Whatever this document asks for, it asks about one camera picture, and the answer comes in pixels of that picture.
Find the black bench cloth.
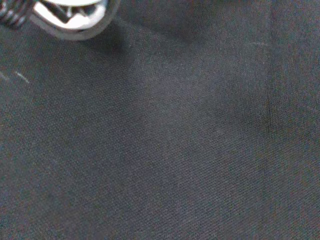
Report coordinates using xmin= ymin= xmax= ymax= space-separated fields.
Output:
xmin=0 ymin=0 xmax=320 ymax=240

